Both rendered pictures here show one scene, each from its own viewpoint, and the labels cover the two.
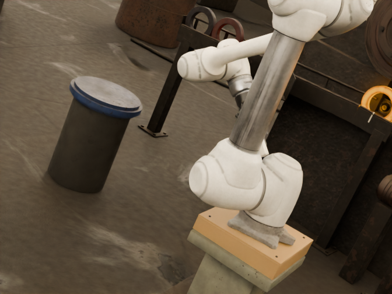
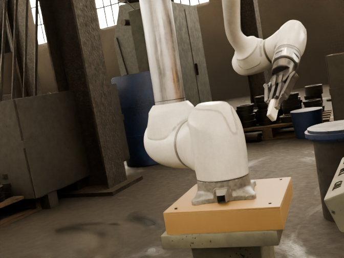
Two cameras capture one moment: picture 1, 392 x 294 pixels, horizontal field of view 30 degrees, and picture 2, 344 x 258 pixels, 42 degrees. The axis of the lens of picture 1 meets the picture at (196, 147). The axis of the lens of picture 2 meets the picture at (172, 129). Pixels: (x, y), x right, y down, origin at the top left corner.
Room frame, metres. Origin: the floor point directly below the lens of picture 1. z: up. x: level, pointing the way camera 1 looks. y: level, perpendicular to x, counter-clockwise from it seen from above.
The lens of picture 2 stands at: (2.12, -1.60, 0.77)
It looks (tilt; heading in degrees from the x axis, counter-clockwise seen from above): 6 degrees down; 88
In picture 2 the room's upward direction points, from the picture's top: 10 degrees counter-clockwise
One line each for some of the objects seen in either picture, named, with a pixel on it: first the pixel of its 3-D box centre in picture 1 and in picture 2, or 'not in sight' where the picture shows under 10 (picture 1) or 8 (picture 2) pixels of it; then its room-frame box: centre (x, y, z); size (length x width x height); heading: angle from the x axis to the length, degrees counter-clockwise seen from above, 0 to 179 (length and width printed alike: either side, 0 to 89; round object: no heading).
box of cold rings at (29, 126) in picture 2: not in sight; (40, 142); (1.10, 2.26, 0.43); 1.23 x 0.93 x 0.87; 59
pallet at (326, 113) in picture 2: not in sight; (271, 113); (3.33, 3.20, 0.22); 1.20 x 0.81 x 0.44; 156
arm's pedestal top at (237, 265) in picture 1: (248, 248); (229, 219); (2.28, -0.30, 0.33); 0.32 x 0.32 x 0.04; 68
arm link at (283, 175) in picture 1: (273, 186); (214, 138); (2.27, -0.29, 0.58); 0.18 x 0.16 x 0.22; 125
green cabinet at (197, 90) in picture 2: not in sight; (177, 80); (2.39, 3.15, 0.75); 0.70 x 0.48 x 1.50; 61
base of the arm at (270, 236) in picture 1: (265, 224); (223, 186); (2.27, -0.32, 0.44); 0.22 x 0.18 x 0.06; 77
